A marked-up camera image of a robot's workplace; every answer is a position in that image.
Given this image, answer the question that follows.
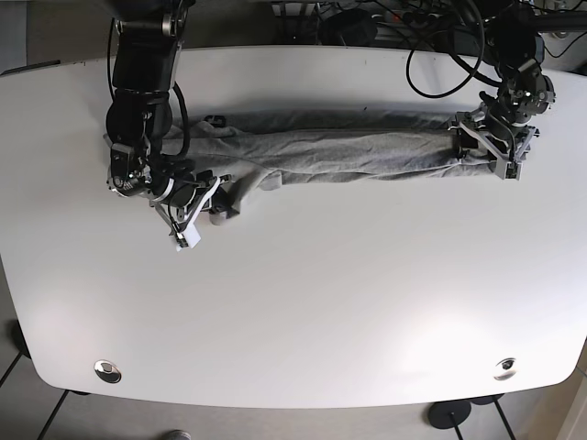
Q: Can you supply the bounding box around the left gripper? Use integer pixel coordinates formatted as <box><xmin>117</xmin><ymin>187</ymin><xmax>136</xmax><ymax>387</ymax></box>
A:
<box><xmin>449</xmin><ymin>109</ymin><xmax>540</xmax><ymax>165</ymax></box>

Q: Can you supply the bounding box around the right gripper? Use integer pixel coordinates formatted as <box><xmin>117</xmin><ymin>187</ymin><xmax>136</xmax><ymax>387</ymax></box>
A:
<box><xmin>150</xmin><ymin>171</ymin><xmax>232</xmax><ymax>237</ymax></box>

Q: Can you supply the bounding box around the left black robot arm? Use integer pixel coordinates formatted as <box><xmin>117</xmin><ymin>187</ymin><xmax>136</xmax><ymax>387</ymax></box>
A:
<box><xmin>416</xmin><ymin>1</ymin><xmax>556</xmax><ymax>175</ymax></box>

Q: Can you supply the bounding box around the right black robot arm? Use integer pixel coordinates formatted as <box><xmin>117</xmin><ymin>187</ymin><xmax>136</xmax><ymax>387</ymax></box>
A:
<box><xmin>105</xmin><ymin>1</ymin><xmax>230</xmax><ymax>249</ymax></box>

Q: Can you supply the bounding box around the left silver table grommet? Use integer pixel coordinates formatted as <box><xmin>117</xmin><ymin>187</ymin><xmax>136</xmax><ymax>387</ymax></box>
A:
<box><xmin>94</xmin><ymin>359</ymin><xmax>122</xmax><ymax>384</ymax></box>

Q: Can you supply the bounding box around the silver table grommet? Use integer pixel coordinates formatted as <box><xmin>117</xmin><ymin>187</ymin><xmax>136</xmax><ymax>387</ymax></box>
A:
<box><xmin>493</xmin><ymin>357</ymin><xmax>517</xmax><ymax>381</ymax></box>
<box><xmin>94</xmin><ymin>359</ymin><xmax>122</xmax><ymax>384</ymax></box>

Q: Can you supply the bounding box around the right silver table grommet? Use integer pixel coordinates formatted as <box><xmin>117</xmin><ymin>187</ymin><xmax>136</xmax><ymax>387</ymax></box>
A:
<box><xmin>493</xmin><ymin>357</ymin><xmax>517</xmax><ymax>381</ymax></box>

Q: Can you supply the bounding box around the grey shoe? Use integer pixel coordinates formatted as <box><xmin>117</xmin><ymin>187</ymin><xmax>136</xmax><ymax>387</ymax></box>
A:
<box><xmin>161</xmin><ymin>430</ymin><xmax>192</xmax><ymax>440</ymax></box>

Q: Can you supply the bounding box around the black table leg left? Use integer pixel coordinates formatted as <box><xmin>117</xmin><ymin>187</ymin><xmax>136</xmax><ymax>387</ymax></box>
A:
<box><xmin>0</xmin><ymin>320</ymin><xmax>31</xmax><ymax>387</ymax></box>

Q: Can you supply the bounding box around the black round stand base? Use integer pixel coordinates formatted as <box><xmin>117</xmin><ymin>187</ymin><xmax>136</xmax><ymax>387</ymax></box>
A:
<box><xmin>426</xmin><ymin>400</ymin><xmax>471</xmax><ymax>430</ymax></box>

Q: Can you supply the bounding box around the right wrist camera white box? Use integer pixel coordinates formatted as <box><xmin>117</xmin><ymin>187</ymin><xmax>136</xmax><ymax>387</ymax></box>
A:
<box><xmin>174</xmin><ymin>225</ymin><xmax>201</xmax><ymax>252</ymax></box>

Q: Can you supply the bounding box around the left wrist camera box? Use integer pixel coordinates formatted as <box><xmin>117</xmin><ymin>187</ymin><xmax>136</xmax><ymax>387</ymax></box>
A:
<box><xmin>493</xmin><ymin>159</ymin><xmax>523</xmax><ymax>181</ymax></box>

